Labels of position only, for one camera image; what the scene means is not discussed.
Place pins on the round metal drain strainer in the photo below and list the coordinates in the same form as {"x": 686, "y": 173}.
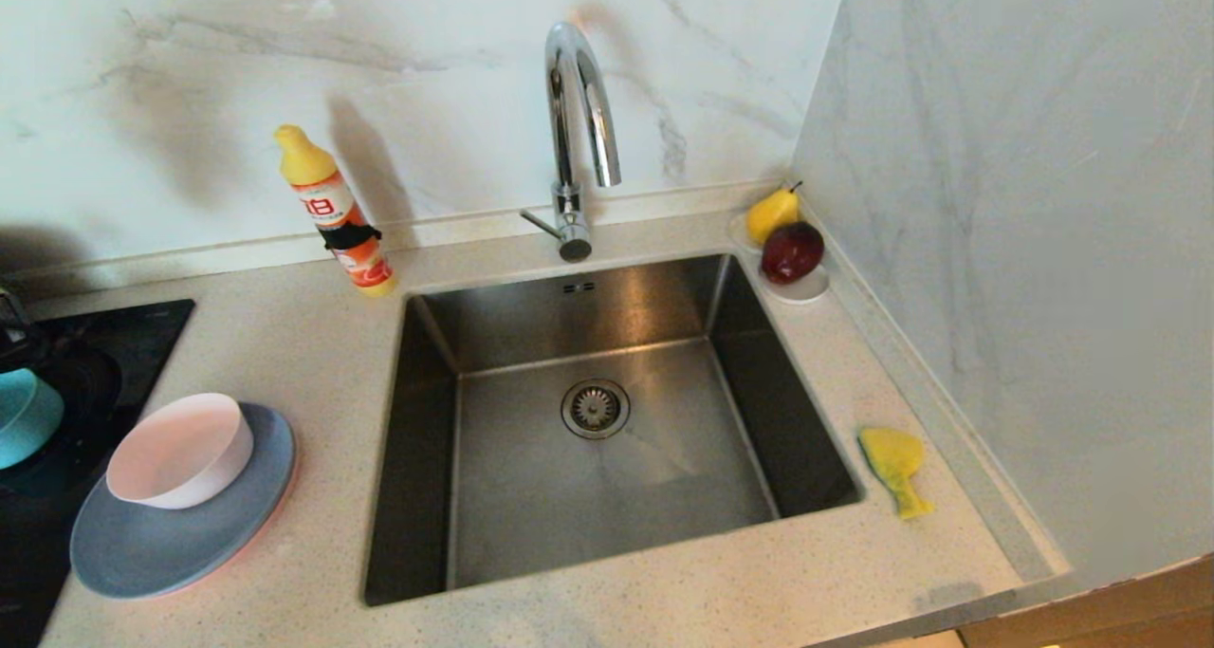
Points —
{"x": 596, "y": 408}

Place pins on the teal bowl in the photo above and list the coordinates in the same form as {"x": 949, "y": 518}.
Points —
{"x": 27, "y": 420}

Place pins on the orange dish soap bottle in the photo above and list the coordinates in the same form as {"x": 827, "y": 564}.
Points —
{"x": 337, "y": 212}

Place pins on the blue plate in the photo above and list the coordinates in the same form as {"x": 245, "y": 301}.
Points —
{"x": 171, "y": 548}

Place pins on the stainless steel sink basin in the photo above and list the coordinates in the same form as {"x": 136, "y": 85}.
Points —
{"x": 664, "y": 496}

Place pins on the small white dish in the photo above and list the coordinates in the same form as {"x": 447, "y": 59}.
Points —
{"x": 804, "y": 293}

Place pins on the pale pink bowl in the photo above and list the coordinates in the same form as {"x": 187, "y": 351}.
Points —
{"x": 180, "y": 449}

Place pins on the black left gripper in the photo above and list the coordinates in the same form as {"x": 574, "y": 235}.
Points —
{"x": 19, "y": 346}

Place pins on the pink plate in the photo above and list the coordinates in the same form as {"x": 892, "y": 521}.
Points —
{"x": 296, "y": 477}

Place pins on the yellow green sponge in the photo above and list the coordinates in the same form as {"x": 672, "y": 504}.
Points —
{"x": 893, "y": 458}

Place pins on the dark red apple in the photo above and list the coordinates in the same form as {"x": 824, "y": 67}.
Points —
{"x": 792, "y": 251}

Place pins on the chrome gooseneck faucet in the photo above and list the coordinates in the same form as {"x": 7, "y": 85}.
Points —
{"x": 569, "y": 107}

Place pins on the black glass cooktop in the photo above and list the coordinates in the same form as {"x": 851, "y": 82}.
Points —
{"x": 114, "y": 344}

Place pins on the yellow pear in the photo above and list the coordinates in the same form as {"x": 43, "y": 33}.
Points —
{"x": 770, "y": 213}

